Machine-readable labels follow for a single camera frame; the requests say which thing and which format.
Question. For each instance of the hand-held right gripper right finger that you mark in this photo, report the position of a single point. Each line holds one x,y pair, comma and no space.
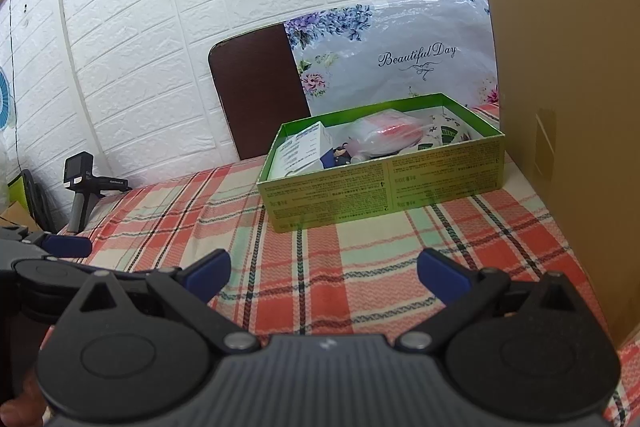
440,274

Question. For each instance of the dark brown chair back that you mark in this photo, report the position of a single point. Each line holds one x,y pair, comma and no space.
255,92

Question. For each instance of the white blue box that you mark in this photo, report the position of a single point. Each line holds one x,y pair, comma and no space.
305,147

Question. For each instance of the blue white fan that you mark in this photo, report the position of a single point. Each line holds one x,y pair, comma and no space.
4,102

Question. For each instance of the pink packet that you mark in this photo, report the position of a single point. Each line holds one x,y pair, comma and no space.
385,132

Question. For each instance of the spare black grey gripper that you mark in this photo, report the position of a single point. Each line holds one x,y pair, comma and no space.
75,169

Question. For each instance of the dark blue small object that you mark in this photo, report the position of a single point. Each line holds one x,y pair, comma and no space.
340,155

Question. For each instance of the black round object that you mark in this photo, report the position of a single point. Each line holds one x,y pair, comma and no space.
37,202

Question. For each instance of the large brown cardboard box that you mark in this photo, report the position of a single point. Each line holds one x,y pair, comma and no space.
575,107

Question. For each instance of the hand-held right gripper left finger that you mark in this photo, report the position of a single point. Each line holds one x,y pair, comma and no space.
205,272

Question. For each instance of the small brown cardboard box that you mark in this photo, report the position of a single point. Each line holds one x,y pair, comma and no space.
15,214

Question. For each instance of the plaid blanket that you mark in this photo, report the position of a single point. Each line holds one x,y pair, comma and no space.
350,257

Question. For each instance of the green cardboard box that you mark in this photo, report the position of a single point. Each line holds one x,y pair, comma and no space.
350,202

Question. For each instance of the lime green object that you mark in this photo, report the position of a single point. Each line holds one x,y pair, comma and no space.
16,193

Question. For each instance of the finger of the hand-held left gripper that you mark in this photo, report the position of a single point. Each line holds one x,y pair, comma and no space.
65,244

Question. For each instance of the floral printed bedding bag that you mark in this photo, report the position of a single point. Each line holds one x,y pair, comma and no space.
400,57

